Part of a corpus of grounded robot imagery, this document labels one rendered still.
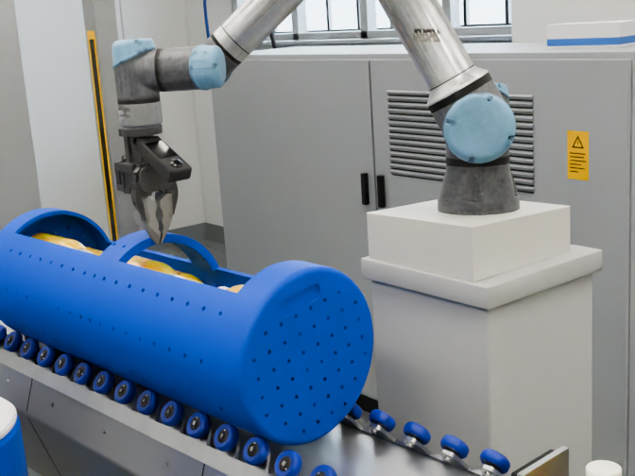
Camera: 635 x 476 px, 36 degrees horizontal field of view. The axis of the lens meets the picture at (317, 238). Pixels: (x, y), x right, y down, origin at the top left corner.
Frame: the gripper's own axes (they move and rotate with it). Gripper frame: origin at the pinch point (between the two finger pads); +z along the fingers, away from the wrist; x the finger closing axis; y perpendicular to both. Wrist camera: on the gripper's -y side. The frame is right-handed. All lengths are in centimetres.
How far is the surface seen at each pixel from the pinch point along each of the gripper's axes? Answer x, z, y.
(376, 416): -8, 26, -44
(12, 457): 39.0, 24.4, -13.5
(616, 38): -171, -24, 8
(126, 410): 11.0, 30.1, 0.6
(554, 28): -170, -28, 29
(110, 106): -31, -19, 65
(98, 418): 12.2, 33.6, 8.9
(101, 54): -31, -32, 65
